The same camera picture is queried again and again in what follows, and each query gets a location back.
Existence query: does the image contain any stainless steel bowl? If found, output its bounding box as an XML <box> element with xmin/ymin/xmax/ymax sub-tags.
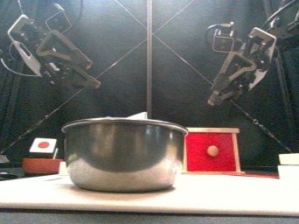
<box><xmin>60</xmin><ymin>116</ymin><xmax>190</xmax><ymax>193</ymax></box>

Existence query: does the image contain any wooden drawer knob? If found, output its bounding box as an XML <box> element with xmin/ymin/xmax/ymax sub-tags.
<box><xmin>206</xmin><ymin>144</ymin><xmax>221</xmax><ymax>158</ymax></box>

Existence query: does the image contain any white box corner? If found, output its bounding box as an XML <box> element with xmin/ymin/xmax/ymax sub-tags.
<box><xmin>126</xmin><ymin>111</ymin><xmax>150</xmax><ymax>120</ymax></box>

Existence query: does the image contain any white cube with red dot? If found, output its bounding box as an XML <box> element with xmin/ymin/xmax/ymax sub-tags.
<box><xmin>28</xmin><ymin>137</ymin><xmax>59</xmax><ymax>154</ymax></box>

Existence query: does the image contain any white block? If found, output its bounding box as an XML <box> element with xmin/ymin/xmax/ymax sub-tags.
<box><xmin>277</xmin><ymin>164</ymin><xmax>299</xmax><ymax>182</ymax></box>
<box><xmin>278</xmin><ymin>152</ymin><xmax>299</xmax><ymax>166</ymax></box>

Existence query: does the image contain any red-brown round dish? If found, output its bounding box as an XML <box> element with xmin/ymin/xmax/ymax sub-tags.
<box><xmin>22</xmin><ymin>157</ymin><xmax>66</xmax><ymax>176</ymax></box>

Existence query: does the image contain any white cutting board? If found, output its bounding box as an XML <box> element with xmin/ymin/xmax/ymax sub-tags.
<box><xmin>0</xmin><ymin>172</ymin><xmax>299</xmax><ymax>217</ymax></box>

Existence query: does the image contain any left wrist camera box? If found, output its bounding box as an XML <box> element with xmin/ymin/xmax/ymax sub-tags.
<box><xmin>44</xmin><ymin>10</ymin><xmax>72</xmax><ymax>34</ymax></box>

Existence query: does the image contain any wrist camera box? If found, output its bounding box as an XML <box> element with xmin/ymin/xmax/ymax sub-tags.
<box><xmin>44</xmin><ymin>10</ymin><xmax>72</xmax><ymax>34</ymax></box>
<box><xmin>211</xmin><ymin>27</ymin><xmax>237</xmax><ymax>54</ymax></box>

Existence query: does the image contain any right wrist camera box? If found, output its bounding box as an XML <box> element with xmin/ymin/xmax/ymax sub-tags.
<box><xmin>211</xmin><ymin>27</ymin><xmax>237</xmax><ymax>54</ymax></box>

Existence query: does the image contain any thin diagonal brace wire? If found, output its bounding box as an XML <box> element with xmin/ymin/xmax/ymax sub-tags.
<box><xmin>0</xmin><ymin>0</ymin><xmax>195</xmax><ymax>155</ymax></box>
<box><xmin>114</xmin><ymin>0</ymin><xmax>295</xmax><ymax>154</ymax></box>

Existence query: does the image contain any vertical metal frame pole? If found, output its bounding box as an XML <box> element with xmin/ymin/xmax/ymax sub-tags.
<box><xmin>146</xmin><ymin>0</ymin><xmax>154</xmax><ymax>119</ymax></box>

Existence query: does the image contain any red drawer wooden frame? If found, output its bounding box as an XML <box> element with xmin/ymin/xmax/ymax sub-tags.
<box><xmin>182</xmin><ymin>127</ymin><xmax>246</xmax><ymax>176</ymax></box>

